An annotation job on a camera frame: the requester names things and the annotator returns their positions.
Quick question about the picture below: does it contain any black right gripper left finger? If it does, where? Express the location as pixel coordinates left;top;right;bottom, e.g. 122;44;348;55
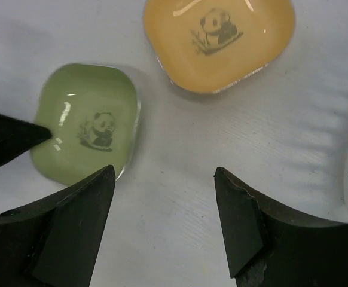
0;166;115;286

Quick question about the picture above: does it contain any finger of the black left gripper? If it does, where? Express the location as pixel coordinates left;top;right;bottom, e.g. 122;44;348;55
0;114;52;167

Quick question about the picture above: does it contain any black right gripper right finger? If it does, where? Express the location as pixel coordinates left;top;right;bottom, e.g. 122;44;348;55
214;167;348;286

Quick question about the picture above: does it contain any green square panda dish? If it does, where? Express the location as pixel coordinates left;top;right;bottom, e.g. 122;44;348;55
30;63;141;185

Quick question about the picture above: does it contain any yellow square panda dish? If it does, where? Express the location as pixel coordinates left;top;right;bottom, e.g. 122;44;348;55
143;0;295;94

